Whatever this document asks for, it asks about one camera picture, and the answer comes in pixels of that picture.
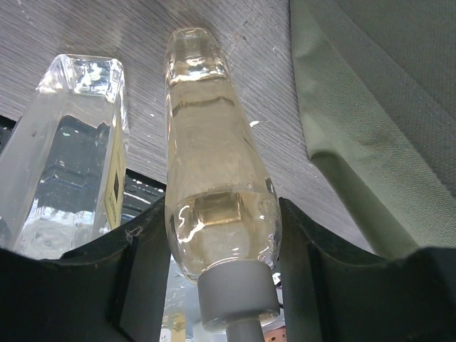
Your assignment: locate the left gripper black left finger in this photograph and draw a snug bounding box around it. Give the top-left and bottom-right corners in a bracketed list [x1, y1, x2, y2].
[1, 200, 170, 341]

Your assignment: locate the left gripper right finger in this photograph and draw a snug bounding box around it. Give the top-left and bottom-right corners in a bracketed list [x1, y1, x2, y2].
[279, 198, 455, 341]

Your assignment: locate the clear bottle with dark cap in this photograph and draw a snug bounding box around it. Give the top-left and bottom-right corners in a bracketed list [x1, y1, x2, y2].
[1, 54, 129, 259]

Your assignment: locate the amber bottle with white cap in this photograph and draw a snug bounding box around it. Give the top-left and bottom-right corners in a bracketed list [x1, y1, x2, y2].
[165, 28, 282, 341]

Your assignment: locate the olive green canvas bag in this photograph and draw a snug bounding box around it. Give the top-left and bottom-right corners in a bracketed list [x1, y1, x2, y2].
[290, 1, 455, 258]

